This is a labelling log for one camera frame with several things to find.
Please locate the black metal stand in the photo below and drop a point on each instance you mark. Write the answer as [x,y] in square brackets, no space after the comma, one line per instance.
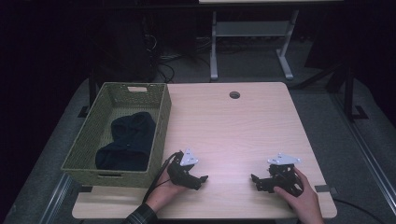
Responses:
[350,93]

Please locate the black metal table leg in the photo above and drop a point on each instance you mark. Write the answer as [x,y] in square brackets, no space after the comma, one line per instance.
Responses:
[90,96]

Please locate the person's left hand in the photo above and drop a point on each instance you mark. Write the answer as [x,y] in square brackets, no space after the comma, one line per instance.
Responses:
[163,193]

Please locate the dark navy cloth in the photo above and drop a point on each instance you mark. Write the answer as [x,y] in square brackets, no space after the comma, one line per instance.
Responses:
[130,146]

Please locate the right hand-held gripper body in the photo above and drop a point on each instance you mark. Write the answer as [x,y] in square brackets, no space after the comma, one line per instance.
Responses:
[281,174]

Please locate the grey tape strip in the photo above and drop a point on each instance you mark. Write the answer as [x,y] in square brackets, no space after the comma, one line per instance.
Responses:
[325,188]

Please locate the person's right hand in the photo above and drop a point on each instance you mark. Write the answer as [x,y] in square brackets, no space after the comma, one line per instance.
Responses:
[302,199]

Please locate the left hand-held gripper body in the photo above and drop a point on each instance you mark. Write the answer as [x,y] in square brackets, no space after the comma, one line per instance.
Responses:
[182,169]

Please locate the green woven basket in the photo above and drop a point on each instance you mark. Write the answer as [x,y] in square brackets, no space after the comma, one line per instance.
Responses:
[93,137]

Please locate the grey metal stand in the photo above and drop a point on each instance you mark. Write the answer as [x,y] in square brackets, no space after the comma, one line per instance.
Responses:
[249,34]

